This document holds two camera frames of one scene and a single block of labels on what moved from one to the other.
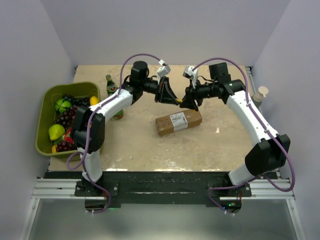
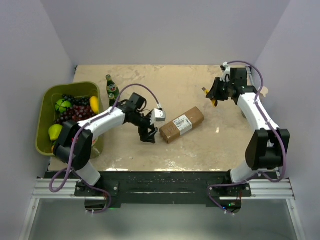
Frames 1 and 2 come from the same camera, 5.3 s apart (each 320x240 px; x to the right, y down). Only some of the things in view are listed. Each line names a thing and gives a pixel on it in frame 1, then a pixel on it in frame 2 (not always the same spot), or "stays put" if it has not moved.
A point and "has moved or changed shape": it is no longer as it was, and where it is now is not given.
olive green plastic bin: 50,93 stays put
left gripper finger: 170,89 -> 151,137
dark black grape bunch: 76,101 stays put
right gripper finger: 186,101 -> 214,90
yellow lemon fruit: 93,100 stays put
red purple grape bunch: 66,117 stays put
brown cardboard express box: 177,122 has moved or changed shape
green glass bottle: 111,86 stays put
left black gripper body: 161,91 -> 143,123
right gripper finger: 190,104 -> 215,94
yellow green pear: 56,131 stays put
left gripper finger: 170,100 -> 145,137
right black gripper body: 200,92 -> 225,87
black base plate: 161,188 stays put
